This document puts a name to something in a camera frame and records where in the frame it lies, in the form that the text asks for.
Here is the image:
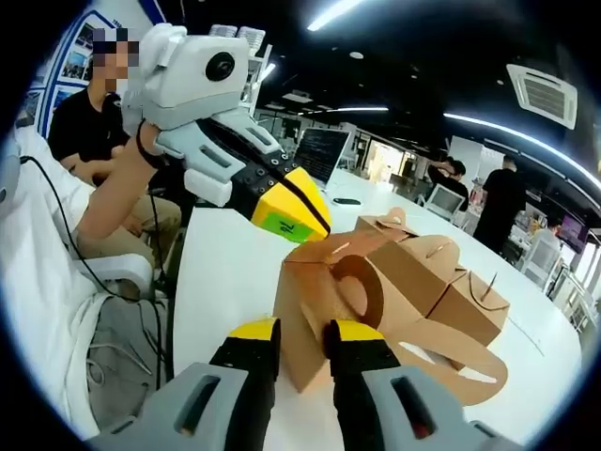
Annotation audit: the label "ceiling air conditioner unit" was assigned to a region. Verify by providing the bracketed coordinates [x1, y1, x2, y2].
[505, 62, 578, 132]

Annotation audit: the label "grey chest device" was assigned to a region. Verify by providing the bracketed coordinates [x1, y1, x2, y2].
[0, 154, 23, 222]

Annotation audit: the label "thin black cable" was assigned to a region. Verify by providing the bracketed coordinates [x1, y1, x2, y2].
[19, 154, 166, 389]

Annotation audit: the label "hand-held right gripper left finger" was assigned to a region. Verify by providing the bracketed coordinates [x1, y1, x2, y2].
[140, 317, 283, 451]

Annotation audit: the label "person's grey trousers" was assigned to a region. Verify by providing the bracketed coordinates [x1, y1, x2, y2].
[85, 296, 166, 429]

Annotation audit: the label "blue wall poster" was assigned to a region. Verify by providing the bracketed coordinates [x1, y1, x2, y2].
[25, 0, 159, 128]

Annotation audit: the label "black left wrist strap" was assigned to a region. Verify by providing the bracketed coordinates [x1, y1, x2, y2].
[135, 117, 163, 166]

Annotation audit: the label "white office chair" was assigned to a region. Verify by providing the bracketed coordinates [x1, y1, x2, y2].
[519, 229, 567, 288]
[424, 182, 467, 221]

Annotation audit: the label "white chair armrest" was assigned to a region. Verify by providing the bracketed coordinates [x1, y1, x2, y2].
[79, 252, 157, 296]

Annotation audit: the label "person's left hand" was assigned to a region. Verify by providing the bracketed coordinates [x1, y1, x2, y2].
[138, 120, 166, 154]

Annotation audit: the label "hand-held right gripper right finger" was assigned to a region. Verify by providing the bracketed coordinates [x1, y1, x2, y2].
[322, 319, 470, 451]

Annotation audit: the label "group of white storage bins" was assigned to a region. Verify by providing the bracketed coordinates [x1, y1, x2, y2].
[208, 23, 268, 49]

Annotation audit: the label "silver laptop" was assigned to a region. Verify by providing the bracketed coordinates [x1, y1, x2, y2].
[293, 127, 353, 188]

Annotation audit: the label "purple screen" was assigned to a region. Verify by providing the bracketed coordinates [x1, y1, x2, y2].
[557, 212, 589, 251]

